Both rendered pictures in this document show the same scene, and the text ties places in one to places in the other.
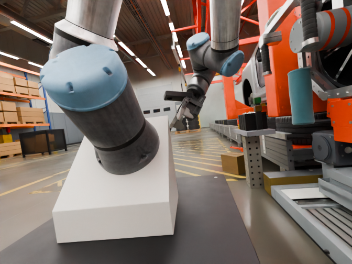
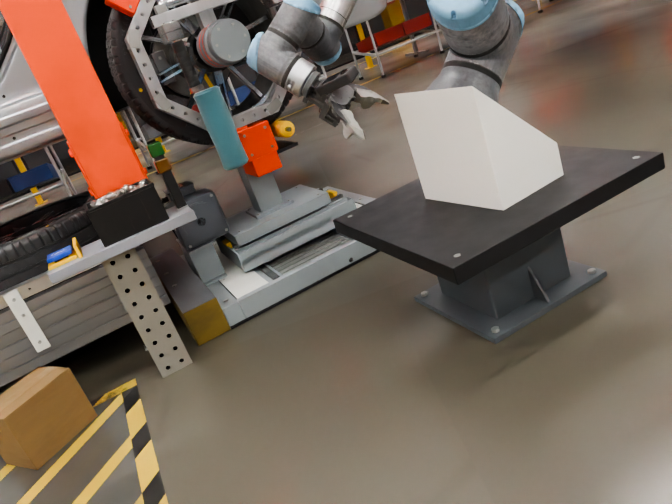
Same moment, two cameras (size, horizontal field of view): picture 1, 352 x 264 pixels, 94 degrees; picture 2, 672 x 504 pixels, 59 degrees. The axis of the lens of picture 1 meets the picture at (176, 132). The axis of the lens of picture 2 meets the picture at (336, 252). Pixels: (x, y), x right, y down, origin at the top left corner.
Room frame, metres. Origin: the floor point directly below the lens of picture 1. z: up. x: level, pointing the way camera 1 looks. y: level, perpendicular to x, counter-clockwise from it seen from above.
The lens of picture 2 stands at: (1.52, 1.25, 0.82)
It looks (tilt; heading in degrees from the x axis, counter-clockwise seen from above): 21 degrees down; 243
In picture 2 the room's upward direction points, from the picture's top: 20 degrees counter-clockwise
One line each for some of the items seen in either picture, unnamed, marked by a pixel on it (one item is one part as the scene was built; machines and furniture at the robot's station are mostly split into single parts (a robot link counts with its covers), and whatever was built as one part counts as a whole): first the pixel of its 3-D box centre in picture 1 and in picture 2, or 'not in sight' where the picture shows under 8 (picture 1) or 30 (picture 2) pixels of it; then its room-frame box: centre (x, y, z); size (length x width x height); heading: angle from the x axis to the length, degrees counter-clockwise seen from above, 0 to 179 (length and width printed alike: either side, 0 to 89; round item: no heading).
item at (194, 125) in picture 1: (187, 122); not in sight; (9.28, -0.70, 0.55); 1.40 x 0.80 x 1.09; 79
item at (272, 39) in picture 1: (270, 39); (170, 32); (0.85, -0.54, 0.93); 0.09 x 0.05 x 0.05; 81
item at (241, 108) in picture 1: (250, 107); not in sight; (2.99, -1.39, 0.69); 0.52 x 0.17 x 0.35; 81
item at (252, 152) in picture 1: (252, 158); (146, 309); (1.27, -0.57, 0.21); 0.10 x 0.10 x 0.42; 81
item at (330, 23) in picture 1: (326, 31); (222, 43); (0.67, -0.64, 0.85); 0.21 x 0.14 x 0.14; 81
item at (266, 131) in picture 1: (250, 130); (122, 240); (1.24, -0.56, 0.44); 0.43 x 0.17 x 0.03; 171
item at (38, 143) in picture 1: (44, 142); not in sight; (6.75, 5.45, 0.49); 1.27 x 0.88 x 0.97; 81
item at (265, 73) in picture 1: (265, 59); (186, 65); (0.86, -0.51, 0.83); 0.04 x 0.04 x 0.16
